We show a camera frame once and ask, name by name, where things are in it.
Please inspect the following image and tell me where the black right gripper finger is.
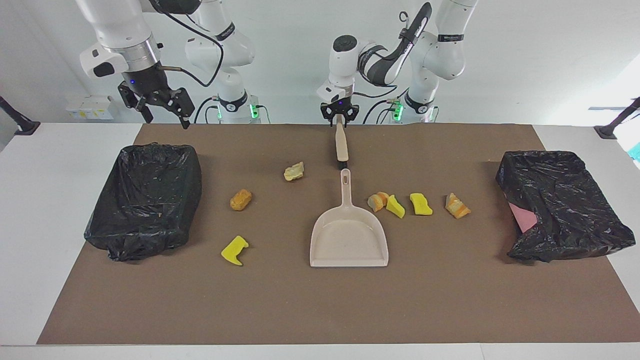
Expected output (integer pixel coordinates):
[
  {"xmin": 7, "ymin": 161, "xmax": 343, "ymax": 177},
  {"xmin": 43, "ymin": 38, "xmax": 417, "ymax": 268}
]
[
  {"xmin": 167, "ymin": 87, "xmax": 196, "ymax": 130},
  {"xmin": 118, "ymin": 81, "xmax": 154, "ymax": 124}
]

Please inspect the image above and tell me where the yellow sponge piece green layer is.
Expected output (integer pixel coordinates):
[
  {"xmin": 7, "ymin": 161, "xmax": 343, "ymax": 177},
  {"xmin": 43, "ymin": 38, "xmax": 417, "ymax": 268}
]
[{"xmin": 385, "ymin": 194, "xmax": 406, "ymax": 219}]

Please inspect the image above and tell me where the beige plastic dustpan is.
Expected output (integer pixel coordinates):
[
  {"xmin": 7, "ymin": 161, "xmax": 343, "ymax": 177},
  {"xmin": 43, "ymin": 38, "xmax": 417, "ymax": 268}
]
[{"xmin": 309, "ymin": 168, "xmax": 390, "ymax": 268}]

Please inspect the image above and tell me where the black trash bag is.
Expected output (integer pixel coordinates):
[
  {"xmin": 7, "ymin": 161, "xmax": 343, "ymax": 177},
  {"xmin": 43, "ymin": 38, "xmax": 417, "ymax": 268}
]
[
  {"xmin": 84, "ymin": 143, "xmax": 203, "ymax": 262},
  {"xmin": 495, "ymin": 150, "xmax": 636, "ymax": 263}
]

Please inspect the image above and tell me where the pink bin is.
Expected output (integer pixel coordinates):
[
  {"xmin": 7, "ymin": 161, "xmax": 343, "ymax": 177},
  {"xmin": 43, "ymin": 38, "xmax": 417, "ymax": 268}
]
[{"xmin": 507, "ymin": 202, "xmax": 539, "ymax": 234}]

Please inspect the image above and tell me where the yellow bent sponge piece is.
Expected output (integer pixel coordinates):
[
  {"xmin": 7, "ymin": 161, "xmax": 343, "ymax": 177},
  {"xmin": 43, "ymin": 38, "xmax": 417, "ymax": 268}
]
[{"xmin": 221, "ymin": 235, "xmax": 250, "ymax": 267}]

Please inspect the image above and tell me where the brown paper table mat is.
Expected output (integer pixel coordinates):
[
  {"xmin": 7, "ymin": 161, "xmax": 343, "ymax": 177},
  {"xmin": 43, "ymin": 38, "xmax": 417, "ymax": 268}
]
[{"xmin": 36, "ymin": 123, "xmax": 640, "ymax": 346}]

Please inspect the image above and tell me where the black base cable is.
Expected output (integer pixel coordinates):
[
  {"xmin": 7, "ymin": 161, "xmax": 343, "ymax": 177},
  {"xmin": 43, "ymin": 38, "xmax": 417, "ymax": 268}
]
[
  {"xmin": 193, "ymin": 96, "xmax": 221, "ymax": 124},
  {"xmin": 362, "ymin": 99, "xmax": 401, "ymax": 124}
]

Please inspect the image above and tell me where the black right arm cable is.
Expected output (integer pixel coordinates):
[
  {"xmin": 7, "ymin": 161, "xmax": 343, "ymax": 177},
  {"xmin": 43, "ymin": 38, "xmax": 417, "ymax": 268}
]
[{"xmin": 150, "ymin": 0, "xmax": 226, "ymax": 88}]

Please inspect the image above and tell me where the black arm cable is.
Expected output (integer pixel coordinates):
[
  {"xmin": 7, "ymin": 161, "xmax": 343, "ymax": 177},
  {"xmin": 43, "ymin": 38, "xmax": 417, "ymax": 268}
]
[
  {"xmin": 150, "ymin": 0, "xmax": 226, "ymax": 88},
  {"xmin": 352, "ymin": 2, "xmax": 434, "ymax": 99}
]

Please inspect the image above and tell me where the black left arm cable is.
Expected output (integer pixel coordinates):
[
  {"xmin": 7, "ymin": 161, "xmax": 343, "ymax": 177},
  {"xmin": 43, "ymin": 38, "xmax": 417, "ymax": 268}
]
[{"xmin": 352, "ymin": 2, "xmax": 434, "ymax": 99}]

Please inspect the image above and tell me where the black camera stand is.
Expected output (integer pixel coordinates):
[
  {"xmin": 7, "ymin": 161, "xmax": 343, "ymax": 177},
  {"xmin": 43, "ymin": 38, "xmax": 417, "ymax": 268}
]
[
  {"xmin": 0, "ymin": 95, "xmax": 41, "ymax": 136},
  {"xmin": 594, "ymin": 97, "xmax": 640, "ymax": 140}
]

